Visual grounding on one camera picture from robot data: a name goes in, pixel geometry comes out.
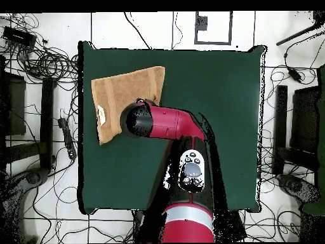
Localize tan terry towel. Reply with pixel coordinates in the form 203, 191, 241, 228
90, 65, 166, 146

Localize dark green table cloth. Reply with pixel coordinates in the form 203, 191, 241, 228
77, 40, 268, 216

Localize black power strip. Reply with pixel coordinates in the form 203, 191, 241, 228
57, 117, 77, 161

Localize black chair base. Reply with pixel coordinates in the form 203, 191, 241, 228
277, 173, 321, 205
0, 167, 50, 243

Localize black power adapter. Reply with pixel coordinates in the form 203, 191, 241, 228
287, 67, 303, 84

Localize black rod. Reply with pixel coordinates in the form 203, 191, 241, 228
275, 11, 325, 47

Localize black box device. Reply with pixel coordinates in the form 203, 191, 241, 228
1, 25, 38, 50

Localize black metal frame stand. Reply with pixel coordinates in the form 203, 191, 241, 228
272, 85, 321, 176
0, 55, 58, 176

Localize black cable tangle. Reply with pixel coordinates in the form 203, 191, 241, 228
0, 13, 79, 85

